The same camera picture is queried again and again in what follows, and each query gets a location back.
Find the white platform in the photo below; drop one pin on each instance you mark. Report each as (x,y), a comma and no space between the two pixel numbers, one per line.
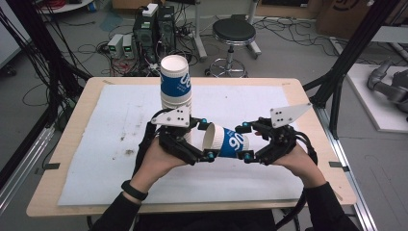
(369,109)

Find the wooden table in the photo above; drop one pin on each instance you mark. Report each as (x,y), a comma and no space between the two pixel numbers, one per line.
(48,195)

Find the grey power supply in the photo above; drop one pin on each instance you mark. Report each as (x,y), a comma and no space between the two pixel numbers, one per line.
(128,46)
(114,45)

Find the black wristband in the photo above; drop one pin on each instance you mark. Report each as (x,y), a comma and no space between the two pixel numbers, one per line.
(133,191)

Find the grey metal stand leg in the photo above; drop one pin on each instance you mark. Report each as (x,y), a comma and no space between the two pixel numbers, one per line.
(253,45)
(198,35)

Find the person's dark lap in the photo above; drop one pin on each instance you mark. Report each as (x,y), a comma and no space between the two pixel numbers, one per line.
(205,223)

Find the person's left hand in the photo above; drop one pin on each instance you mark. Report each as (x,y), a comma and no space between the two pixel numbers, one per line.
(157,166)

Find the aluminium rail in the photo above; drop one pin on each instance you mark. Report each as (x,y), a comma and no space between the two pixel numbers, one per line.
(22,160)
(359,199)

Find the person's right hand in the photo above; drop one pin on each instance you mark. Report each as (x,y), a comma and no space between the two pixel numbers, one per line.
(301,166)

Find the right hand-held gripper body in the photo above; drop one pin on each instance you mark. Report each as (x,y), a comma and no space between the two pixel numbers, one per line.
(280,141)

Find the black tape piece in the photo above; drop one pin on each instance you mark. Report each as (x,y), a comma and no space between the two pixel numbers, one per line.
(338,166)
(51,166)

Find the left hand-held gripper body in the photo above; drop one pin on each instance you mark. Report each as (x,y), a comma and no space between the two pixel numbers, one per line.
(173,138)

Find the stack of paper cups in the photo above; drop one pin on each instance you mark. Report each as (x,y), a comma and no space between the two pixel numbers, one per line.
(175,86)

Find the white table mat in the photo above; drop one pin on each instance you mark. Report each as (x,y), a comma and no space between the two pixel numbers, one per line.
(224,183)

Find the black metal frame post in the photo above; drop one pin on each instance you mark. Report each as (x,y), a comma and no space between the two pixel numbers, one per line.
(356,45)

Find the single blue white paper cup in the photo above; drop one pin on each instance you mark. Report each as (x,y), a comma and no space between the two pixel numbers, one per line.
(229,141)

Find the black computer tower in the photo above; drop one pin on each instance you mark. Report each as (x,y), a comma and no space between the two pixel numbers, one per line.
(146,38)
(166,27)

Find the white box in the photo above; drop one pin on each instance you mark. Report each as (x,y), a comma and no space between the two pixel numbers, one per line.
(150,10)

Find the cardboard box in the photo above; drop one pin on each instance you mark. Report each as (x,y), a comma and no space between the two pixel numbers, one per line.
(336,19)

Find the black round stool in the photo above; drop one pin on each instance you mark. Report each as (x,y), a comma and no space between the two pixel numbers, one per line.
(234,30)

